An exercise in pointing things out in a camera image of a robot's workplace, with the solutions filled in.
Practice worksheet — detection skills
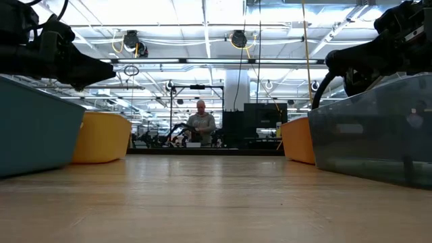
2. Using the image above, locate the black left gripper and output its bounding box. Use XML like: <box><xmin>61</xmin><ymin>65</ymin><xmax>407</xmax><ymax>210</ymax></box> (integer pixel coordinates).
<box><xmin>33</xmin><ymin>15</ymin><xmax>117</xmax><ymax>92</ymax></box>

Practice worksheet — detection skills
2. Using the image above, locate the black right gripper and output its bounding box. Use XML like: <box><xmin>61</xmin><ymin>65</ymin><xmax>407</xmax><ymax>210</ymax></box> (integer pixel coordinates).
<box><xmin>337</xmin><ymin>0</ymin><xmax>432</xmax><ymax>77</ymax></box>

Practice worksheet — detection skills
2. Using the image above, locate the black desk lamp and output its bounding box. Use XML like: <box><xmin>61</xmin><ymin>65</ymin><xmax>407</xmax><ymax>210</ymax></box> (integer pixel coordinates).
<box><xmin>311</xmin><ymin>49</ymin><xmax>394</xmax><ymax>109</ymax></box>

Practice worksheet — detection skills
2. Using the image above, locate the yellow plastic bin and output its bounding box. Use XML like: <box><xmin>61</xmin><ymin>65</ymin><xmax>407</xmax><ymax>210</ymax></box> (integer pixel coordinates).
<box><xmin>72</xmin><ymin>111</ymin><xmax>132</xmax><ymax>165</ymax></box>

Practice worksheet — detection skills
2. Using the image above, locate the teal plastic bin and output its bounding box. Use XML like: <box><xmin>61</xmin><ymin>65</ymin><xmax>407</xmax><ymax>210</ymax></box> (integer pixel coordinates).
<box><xmin>0</xmin><ymin>76</ymin><xmax>86</xmax><ymax>179</ymax></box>

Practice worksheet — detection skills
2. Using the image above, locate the grey translucent plastic bin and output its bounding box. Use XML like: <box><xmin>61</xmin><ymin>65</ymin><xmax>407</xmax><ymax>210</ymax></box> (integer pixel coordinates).
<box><xmin>307</xmin><ymin>72</ymin><xmax>432</xmax><ymax>190</ymax></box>

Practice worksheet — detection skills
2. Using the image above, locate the orange plastic bin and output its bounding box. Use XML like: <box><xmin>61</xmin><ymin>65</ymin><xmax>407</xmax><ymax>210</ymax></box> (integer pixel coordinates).
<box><xmin>281</xmin><ymin>116</ymin><xmax>317</xmax><ymax>165</ymax></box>

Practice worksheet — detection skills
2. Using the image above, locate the person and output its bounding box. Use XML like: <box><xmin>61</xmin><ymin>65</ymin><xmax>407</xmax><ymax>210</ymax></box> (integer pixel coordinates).
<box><xmin>186</xmin><ymin>99</ymin><xmax>217</xmax><ymax>148</ymax></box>

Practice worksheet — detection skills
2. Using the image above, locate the long ceiling light bar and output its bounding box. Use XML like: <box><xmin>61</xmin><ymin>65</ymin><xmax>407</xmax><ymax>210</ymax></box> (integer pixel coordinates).
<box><xmin>99</xmin><ymin>57</ymin><xmax>325</xmax><ymax>65</ymax></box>

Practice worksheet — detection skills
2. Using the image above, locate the black cabinet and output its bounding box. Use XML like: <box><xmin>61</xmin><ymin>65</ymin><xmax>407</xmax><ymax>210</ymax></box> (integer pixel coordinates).
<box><xmin>221</xmin><ymin>103</ymin><xmax>288</xmax><ymax>151</ymax></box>

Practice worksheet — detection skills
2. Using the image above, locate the white pillar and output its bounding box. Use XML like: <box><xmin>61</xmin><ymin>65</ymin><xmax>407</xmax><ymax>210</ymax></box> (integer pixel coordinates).
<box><xmin>224</xmin><ymin>69</ymin><xmax>251</xmax><ymax>111</ymax></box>

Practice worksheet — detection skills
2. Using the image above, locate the black ceiling cable reel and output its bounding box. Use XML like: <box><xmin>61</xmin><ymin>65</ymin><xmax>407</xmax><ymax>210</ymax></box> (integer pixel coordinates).
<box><xmin>122</xmin><ymin>29</ymin><xmax>149</xmax><ymax>58</ymax></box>
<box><xmin>230</xmin><ymin>29</ymin><xmax>248</xmax><ymax>49</ymax></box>

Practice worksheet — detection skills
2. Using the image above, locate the black background rig frame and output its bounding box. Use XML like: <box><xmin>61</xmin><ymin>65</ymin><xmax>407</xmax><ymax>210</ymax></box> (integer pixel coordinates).
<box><xmin>167</xmin><ymin>84</ymin><xmax>225</xmax><ymax>149</ymax></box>

